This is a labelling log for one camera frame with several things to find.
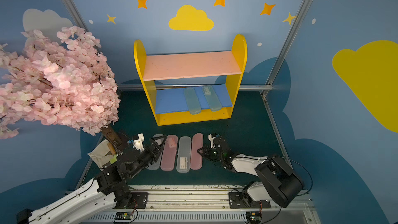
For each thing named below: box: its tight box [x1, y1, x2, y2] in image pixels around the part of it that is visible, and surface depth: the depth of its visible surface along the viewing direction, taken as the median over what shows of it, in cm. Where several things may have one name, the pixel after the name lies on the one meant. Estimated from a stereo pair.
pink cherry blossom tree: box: [0, 25, 121, 140], surface depth 53 cm
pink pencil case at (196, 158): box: [190, 132, 204, 171], surface depth 90 cm
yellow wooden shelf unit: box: [133, 34, 248, 126], surface depth 95 cm
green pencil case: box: [183, 87, 202, 115], surface depth 98 cm
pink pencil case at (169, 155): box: [160, 134, 179, 172], surface depth 88 cm
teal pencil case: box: [202, 85, 223, 112], surface depth 100 cm
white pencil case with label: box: [176, 136, 192, 174], surface depth 90 cm
